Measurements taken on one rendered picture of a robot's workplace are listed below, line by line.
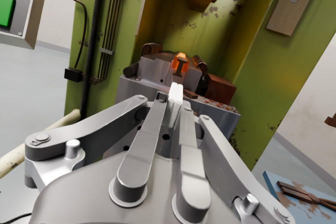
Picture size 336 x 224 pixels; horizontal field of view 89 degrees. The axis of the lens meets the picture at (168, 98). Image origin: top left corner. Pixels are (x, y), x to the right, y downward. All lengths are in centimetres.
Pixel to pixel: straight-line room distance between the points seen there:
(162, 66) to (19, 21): 37
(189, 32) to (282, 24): 47
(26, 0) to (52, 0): 409
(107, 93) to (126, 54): 19
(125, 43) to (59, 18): 394
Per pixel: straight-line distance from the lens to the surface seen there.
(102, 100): 81
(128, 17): 72
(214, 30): 103
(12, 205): 137
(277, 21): 73
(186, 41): 102
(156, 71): 56
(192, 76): 55
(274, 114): 83
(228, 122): 55
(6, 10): 56
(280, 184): 68
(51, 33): 471
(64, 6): 457
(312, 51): 82
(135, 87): 52
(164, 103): 16
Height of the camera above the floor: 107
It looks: 20 degrees down
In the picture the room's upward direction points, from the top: 18 degrees clockwise
